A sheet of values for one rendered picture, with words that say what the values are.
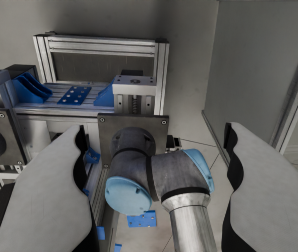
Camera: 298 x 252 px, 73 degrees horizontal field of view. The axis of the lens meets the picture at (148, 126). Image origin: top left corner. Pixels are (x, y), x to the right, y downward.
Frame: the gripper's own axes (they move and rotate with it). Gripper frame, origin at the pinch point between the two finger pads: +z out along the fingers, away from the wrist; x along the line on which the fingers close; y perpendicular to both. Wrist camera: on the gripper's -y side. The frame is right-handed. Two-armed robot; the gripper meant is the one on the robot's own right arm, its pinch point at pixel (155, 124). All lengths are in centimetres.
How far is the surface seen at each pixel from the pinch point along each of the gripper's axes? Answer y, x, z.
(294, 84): 17, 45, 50
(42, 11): -1, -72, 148
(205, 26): 10, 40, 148
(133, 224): 240, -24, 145
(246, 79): 27, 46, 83
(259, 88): 26, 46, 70
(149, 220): 231, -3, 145
